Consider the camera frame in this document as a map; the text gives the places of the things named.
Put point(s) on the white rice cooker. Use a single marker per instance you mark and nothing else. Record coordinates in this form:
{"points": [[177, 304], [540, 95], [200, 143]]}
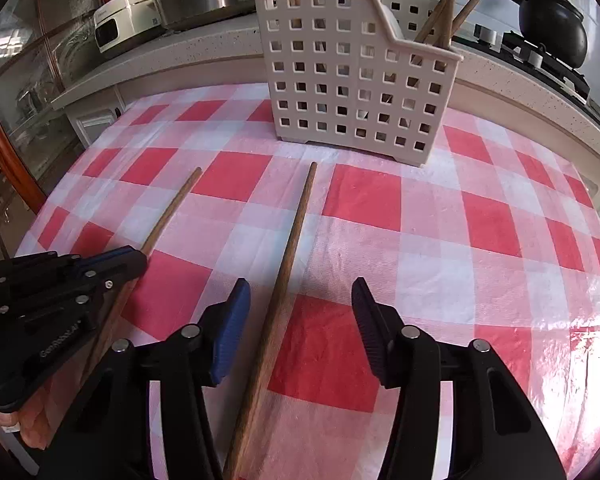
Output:
{"points": [[125, 22]]}

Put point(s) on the white perforated plastic basket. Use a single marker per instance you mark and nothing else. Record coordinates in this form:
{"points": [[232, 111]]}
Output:
{"points": [[330, 70]]}

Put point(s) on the white speckled kitchen counter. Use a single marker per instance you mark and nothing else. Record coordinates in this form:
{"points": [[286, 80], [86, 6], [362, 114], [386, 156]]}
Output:
{"points": [[205, 50]]}

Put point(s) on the black clay pot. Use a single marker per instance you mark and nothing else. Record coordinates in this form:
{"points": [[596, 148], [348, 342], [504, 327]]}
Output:
{"points": [[552, 25]]}

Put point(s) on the black gas stove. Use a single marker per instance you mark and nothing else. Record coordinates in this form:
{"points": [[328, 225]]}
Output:
{"points": [[565, 77]]}

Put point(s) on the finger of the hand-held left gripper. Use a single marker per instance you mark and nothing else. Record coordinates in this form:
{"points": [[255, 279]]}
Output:
{"points": [[107, 260], [97, 292]]}

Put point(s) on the silver stove knob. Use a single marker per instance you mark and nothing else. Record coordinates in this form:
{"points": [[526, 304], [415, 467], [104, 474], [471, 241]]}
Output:
{"points": [[487, 35], [532, 57]]}

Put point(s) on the wooden glass door cabinet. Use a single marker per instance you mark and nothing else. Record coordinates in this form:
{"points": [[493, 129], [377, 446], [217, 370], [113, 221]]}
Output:
{"points": [[25, 60]]}

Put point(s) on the person's left hand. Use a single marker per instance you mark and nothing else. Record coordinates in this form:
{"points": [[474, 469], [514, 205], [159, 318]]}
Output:
{"points": [[27, 420]]}

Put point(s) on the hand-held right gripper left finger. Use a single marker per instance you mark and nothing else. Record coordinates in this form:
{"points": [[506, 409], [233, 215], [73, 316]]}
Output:
{"points": [[230, 330]]}

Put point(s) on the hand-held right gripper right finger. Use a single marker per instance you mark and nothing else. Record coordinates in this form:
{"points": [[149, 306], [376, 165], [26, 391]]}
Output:
{"points": [[369, 327]]}

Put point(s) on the red white checked tablecloth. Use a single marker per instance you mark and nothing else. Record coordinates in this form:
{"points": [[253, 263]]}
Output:
{"points": [[430, 260]]}

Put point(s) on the white drawer front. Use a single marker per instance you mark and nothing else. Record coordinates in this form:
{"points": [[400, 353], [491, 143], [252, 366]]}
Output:
{"points": [[95, 125]]}

